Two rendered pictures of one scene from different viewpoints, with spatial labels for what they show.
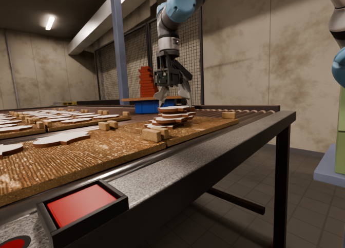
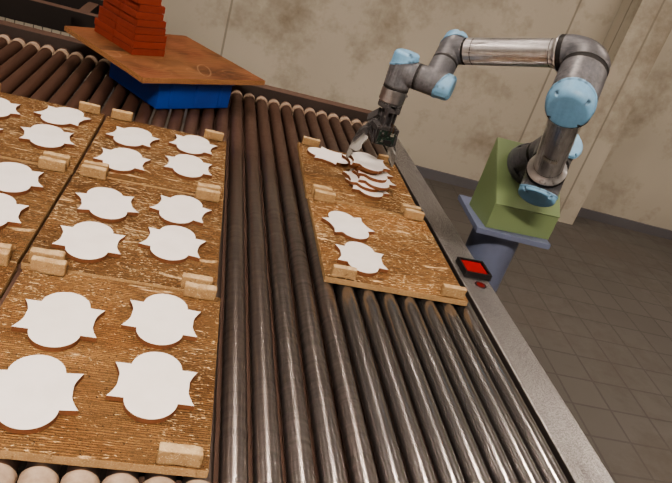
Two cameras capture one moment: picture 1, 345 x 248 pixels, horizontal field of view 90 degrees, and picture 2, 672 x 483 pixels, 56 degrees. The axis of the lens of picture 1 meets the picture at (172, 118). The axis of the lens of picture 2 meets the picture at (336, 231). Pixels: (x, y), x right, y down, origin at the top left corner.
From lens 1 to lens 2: 1.72 m
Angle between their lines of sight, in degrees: 59
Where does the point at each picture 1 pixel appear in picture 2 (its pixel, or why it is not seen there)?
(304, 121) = (292, 73)
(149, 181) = (462, 253)
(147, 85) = (152, 26)
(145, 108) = (177, 98)
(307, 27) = not seen: outside the picture
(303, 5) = not seen: outside the picture
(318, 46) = not seen: outside the picture
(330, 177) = (484, 230)
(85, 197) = (472, 265)
